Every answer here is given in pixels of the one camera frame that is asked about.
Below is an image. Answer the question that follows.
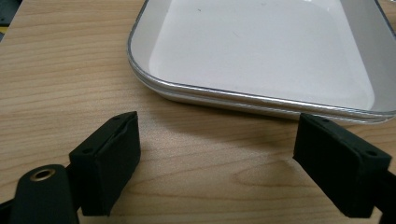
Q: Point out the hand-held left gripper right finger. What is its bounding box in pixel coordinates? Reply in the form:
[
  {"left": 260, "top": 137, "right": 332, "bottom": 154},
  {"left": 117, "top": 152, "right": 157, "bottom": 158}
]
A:
[{"left": 292, "top": 112, "right": 392, "bottom": 218}]

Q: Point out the white square tray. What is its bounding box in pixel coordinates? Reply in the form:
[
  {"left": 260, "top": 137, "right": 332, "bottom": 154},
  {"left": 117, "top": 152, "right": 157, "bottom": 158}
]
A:
[
  {"left": 126, "top": 0, "right": 396, "bottom": 117},
  {"left": 128, "top": 59, "right": 396, "bottom": 125}
]

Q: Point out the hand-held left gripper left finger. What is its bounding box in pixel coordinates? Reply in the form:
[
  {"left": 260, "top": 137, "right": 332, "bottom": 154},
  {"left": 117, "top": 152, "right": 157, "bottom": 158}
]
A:
[{"left": 68, "top": 111, "right": 142, "bottom": 217}]

